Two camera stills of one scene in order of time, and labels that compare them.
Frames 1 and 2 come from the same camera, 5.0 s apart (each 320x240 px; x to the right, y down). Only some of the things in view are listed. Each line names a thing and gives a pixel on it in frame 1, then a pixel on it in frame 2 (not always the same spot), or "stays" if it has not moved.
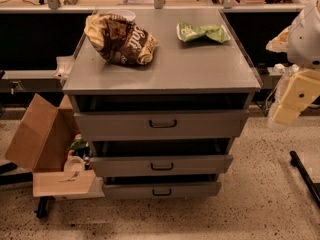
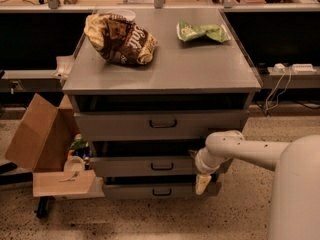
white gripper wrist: x=305 y=39 -> x=202 y=166
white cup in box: x=73 y=164 stays
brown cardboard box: x=40 y=143 stays
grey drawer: x=161 y=165 stays
